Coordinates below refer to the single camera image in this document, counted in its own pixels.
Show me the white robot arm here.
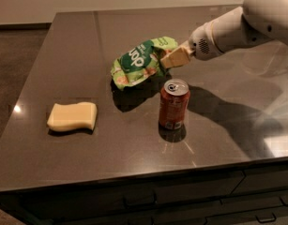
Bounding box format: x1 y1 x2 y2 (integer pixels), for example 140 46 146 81
160 0 288 68

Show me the dark lower drawer front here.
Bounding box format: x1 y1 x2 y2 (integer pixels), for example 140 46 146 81
152 204 288 225

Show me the black drawer handle left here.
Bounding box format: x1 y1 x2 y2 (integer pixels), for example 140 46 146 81
123 192 157 209

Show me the yellow sponge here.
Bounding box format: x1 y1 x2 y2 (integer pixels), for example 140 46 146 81
47 102 98 132

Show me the dark drawer front right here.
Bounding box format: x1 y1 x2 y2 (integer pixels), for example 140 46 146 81
233 165 288 194

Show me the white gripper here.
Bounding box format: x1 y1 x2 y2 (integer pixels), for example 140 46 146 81
160 20 224 69

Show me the orange soda can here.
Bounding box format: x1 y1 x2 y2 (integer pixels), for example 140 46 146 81
159 79 190 130

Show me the black drawer handle right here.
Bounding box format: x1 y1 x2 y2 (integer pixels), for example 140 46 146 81
255 213 277 224

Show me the dark drawer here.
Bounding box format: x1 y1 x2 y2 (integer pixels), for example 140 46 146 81
233 165 288 194
152 204 288 225
22 172 244 221

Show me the black drawer handle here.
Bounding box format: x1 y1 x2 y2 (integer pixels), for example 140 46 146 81
123 192 157 209
255 213 277 224

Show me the dark drawer front left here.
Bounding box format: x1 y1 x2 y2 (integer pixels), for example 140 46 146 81
22 172 244 221

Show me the green rice chip bag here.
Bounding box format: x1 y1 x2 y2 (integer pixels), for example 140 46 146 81
111 37 178 90

